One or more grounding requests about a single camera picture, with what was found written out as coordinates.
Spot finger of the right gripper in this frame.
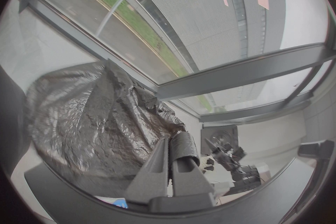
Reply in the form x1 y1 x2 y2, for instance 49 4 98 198
205 138 221 156

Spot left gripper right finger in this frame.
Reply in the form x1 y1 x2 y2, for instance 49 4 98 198
171 157 216 199

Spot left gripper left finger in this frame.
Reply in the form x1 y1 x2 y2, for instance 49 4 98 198
125 135 169 204

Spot black plastic bag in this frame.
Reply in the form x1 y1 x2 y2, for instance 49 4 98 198
24 60 202 187

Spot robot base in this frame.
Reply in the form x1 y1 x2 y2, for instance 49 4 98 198
93 173 233 210

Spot black square box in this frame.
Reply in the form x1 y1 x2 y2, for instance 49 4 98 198
202 125 239 158

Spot window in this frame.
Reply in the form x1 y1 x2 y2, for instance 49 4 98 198
16 0 336 129

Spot dark grey round chair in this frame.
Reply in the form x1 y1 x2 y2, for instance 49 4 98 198
0 64 33 179

